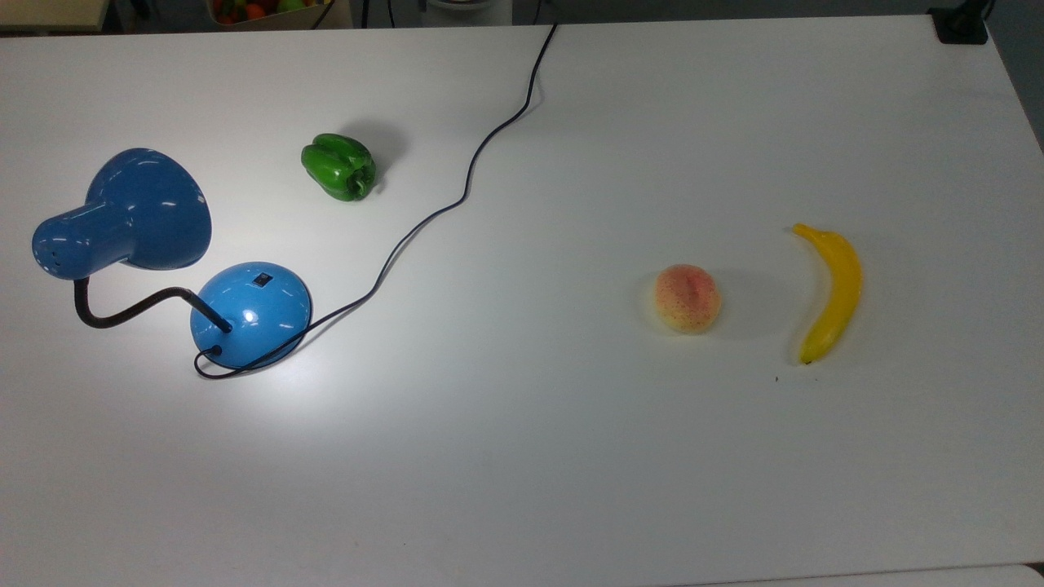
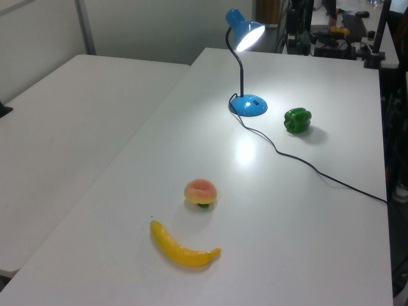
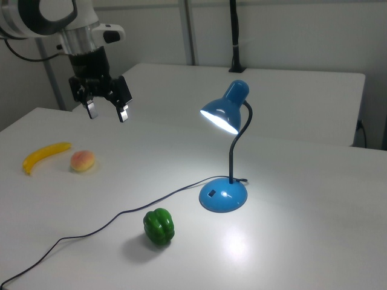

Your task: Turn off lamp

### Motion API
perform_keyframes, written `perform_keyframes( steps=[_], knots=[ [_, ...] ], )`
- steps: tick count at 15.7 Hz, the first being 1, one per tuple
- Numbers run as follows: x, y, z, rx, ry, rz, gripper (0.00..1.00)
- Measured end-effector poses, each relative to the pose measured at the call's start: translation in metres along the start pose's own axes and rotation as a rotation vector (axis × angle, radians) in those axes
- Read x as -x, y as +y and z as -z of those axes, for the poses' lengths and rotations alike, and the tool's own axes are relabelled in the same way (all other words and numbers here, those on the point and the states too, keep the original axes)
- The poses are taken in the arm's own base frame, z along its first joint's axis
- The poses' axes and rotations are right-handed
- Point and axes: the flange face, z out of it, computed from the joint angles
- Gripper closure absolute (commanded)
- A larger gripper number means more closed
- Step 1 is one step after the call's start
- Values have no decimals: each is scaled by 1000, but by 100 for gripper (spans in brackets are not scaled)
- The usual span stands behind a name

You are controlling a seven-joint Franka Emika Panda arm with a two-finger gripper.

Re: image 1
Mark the blue gooseneck desk lamp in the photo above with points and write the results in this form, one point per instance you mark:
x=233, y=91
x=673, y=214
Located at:
x=253, y=314

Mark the pink yellow peach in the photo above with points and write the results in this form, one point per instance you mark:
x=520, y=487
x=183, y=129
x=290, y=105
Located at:
x=687, y=298

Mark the green bell pepper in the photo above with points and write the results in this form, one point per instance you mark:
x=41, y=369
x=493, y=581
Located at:
x=338, y=167

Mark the yellow banana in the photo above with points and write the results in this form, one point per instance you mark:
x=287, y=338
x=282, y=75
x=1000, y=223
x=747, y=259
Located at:
x=840, y=285

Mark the basket of toy fruit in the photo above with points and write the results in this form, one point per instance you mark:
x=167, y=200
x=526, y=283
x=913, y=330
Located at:
x=261, y=10

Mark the beige wooden board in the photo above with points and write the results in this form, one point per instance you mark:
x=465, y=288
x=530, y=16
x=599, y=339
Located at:
x=49, y=12

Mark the black table clamp mount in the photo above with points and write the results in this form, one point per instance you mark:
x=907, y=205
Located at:
x=959, y=26

